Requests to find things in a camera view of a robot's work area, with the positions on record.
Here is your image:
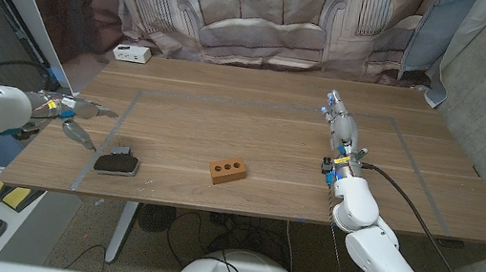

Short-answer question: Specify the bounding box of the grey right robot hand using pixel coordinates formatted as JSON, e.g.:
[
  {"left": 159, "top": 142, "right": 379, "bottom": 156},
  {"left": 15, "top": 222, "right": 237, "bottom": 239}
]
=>
[{"left": 311, "top": 89, "right": 375, "bottom": 183}]

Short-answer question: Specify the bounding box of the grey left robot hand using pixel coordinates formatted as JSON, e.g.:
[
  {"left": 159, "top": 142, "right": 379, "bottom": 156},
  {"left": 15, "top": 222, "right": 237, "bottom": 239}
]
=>
[{"left": 17, "top": 87, "right": 121, "bottom": 155}]

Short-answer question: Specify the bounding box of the black felt board eraser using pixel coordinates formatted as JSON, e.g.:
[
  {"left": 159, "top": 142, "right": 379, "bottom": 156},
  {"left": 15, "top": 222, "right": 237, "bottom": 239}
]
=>
[{"left": 92, "top": 149, "right": 141, "bottom": 181}]

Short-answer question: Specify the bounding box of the brown three-hole wooden block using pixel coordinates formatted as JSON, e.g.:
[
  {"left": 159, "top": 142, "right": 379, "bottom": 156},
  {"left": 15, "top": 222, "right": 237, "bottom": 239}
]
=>
[{"left": 206, "top": 152, "right": 250, "bottom": 190}]

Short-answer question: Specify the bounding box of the white power strip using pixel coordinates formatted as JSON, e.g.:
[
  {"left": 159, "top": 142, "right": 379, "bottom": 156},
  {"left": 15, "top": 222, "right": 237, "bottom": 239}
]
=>
[{"left": 111, "top": 41, "right": 154, "bottom": 66}]

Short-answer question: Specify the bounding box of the blue chair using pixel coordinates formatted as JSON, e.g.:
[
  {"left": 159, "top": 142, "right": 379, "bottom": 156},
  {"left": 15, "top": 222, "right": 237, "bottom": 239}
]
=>
[{"left": 0, "top": 133, "right": 30, "bottom": 172}]

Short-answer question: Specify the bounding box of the white table leg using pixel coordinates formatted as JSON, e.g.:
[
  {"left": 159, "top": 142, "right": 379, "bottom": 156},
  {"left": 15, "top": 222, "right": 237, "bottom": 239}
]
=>
[{"left": 103, "top": 198, "right": 140, "bottom": 267}]

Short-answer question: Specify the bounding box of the white floor platform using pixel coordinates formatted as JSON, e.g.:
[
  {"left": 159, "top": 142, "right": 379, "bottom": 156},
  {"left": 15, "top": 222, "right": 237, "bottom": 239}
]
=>
[{"left": 0, "top": 166, "right": 87, "bottom": 272}]

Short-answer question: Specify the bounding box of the round black floor fan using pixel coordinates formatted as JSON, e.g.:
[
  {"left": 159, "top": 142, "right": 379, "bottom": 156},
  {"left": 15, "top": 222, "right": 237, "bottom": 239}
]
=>
[{"left": 136, "top": 200, "right": 179, "bottom": 237}]

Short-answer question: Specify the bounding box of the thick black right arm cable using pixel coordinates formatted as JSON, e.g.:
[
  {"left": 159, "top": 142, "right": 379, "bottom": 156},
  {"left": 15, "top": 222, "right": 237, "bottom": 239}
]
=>
[{"left": 346, "top": 161, "right": 486, "bottom": 272}]

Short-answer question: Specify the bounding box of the tangle of black floor cables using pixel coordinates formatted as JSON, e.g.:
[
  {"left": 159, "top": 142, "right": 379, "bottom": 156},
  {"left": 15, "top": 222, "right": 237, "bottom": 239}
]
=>
[{"left": 159, "top": 204, "right": 303, "bottom": 272}]

